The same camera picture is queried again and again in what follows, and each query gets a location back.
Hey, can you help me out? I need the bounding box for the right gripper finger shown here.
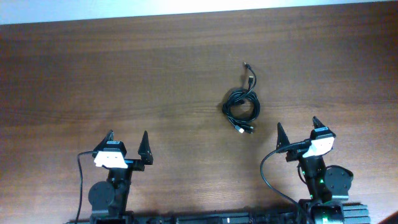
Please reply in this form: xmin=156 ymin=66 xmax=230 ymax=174
xmin=312 ymin=116 xmax=325 ymax=129
xmin=276 ymin=123 xmax=290 ymax=149

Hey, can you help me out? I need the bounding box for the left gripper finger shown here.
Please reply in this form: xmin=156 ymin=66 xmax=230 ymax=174
xmin=138 ymin=131 xmax=154 ymax=165
xmin=92 ymin=129 xmax=114 ymax=156

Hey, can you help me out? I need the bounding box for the black usb cable silver plug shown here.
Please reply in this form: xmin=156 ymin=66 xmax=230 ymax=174
xmin=221 ymin=73 xmax=261 ymax=134

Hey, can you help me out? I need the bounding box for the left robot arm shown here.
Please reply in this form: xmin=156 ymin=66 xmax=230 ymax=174
xmin=88 ymin=130 xmax=154 ymax=224

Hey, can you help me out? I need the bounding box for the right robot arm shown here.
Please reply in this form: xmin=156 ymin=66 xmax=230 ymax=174
xmin=276 ymin=116 xmax=353 ymax=223

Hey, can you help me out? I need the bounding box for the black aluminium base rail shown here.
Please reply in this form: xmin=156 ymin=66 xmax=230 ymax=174
xmin=79 ymin=204 xmax=371 ymax=224

